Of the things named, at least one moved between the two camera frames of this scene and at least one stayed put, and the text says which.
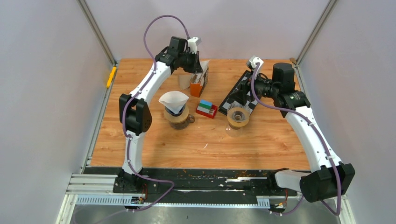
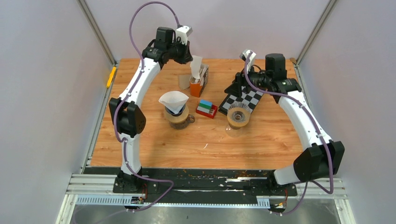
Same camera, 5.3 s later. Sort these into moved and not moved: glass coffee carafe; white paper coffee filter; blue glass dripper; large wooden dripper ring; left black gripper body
Moved: left black gripper body
Not moved: white paper coffee filter; blue glass dripper; glass coffee carafe; large wooden dripper ring
